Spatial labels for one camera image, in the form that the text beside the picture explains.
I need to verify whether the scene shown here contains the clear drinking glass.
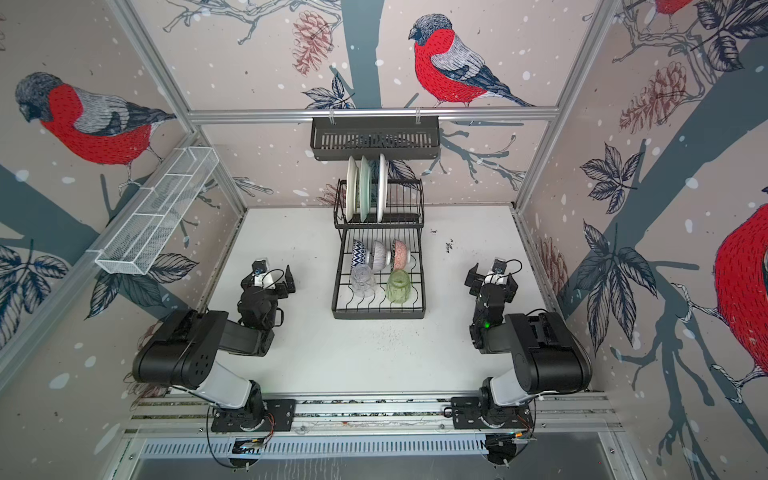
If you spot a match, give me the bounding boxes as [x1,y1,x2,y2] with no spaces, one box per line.
[349,264,377,298]

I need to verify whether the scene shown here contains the red patterned bowl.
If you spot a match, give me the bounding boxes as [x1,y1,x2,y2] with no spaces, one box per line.
[392,240,411,270]

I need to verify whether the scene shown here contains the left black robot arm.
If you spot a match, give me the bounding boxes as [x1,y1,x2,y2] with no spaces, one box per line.
[132,259,296,433]

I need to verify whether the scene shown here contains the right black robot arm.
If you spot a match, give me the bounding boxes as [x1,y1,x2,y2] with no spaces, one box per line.
[451,259,592,432]

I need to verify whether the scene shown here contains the black two-tier dish rack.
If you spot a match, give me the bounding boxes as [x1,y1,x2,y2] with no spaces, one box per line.
[331,179,427,320]

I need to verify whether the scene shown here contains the pale green plate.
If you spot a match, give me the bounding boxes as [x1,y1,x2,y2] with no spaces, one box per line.
[358,156,372,223]

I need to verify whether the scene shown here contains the white plate left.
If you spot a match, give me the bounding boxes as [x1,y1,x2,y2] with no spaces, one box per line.
[345,156,358,222]

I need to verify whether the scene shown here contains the white plate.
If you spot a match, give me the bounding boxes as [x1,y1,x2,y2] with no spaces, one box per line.
[377,153,389,223]
[345,156,358,222]

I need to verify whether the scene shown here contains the white plate right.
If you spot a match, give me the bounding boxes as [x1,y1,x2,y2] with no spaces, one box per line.
[377,153,389,223]

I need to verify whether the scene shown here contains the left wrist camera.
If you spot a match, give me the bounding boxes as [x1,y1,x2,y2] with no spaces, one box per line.
[251,259,269,287]

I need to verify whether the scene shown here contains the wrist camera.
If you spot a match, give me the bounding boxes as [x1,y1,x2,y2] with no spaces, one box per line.
[251,259,269,287]
[485,258,508,285]

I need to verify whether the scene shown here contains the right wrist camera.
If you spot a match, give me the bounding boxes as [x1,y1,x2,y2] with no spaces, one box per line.
[485,258,508,285]

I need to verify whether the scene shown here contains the white wire wall basket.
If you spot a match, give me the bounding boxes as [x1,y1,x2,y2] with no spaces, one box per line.
[95,146,219,275]

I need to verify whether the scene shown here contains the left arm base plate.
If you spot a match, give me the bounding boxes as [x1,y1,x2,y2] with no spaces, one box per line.
[210,399,297,434]

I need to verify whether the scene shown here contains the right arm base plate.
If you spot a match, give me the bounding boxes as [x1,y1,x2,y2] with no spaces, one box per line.
[442,396,534,430]

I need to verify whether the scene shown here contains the aluminium mounting rail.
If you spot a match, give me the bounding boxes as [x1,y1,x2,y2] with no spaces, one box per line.
[122,392,622,439]

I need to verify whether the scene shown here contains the black hanging wall basket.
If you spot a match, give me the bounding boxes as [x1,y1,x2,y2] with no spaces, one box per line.
[310,116,441,161]

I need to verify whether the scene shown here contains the horizontal aluminium frame bar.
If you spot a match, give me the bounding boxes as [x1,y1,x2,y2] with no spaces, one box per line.
[187,107,560,125]

